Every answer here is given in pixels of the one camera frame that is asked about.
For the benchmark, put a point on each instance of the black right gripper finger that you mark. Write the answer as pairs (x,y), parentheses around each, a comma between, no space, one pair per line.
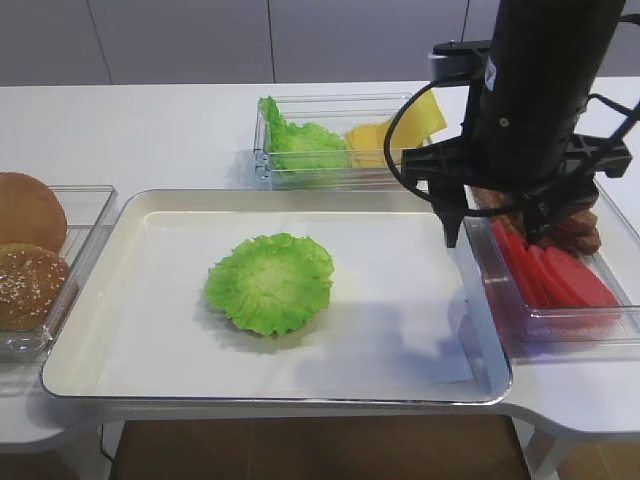
(540,217)

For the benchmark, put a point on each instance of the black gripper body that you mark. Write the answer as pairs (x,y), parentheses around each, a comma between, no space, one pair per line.
(566,172)

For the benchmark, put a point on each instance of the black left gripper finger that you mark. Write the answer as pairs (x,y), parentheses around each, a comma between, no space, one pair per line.
(449,204)

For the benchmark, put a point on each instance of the red tomato slice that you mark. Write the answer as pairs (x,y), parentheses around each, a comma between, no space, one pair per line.
(577,280)

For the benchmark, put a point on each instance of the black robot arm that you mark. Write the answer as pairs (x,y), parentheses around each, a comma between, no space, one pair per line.
(528,86)

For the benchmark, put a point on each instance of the leaning yellow cheese slice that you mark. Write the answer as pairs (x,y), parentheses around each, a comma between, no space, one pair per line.
(418,123)

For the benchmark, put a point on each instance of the flat yellow cheese slices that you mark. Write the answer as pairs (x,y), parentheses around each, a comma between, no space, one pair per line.
(365,144)

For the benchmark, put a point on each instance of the clear lettuce cheese container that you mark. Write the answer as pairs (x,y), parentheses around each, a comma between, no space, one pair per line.
(338,114)

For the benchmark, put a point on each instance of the green lettuce leaves in container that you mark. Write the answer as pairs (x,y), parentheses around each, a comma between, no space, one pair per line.
(308,146)

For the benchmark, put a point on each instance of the green lettuce leaf on tray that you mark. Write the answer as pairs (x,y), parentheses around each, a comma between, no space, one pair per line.
(271,285)

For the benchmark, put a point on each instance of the left brown meat patty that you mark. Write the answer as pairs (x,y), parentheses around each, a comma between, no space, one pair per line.
(489,199)

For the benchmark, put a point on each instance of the brown meat patty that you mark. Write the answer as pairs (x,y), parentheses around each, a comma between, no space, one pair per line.
(489,199)
(577,234)

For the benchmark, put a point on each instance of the lower brown meat patty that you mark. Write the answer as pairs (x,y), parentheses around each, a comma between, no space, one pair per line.
(577,234)

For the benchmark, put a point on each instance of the red tomato slices stack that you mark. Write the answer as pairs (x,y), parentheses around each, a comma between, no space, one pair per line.
(522,269)

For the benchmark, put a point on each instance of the clear patty tomato container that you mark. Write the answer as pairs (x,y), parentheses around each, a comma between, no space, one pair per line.
(616,263)

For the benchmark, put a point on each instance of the white paper tray liner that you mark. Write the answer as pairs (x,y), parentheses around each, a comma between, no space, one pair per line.
(387,333)

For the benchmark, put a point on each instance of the white table leg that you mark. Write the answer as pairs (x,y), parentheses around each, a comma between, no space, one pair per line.
(544,453)

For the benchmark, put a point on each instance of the white metal serving tray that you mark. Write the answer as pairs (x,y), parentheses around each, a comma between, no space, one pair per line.
(75,362)

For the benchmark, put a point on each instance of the clear plastic bun container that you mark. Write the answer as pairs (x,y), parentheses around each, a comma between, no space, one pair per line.
(91,212)

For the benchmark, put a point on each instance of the plain brown bun half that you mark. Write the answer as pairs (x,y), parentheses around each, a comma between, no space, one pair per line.
(31,213)

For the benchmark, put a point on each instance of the sesame bun top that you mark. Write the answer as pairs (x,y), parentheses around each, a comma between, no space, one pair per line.
(31,279)

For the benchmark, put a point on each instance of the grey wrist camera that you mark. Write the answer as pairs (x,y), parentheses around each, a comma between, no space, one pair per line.
(455,63)

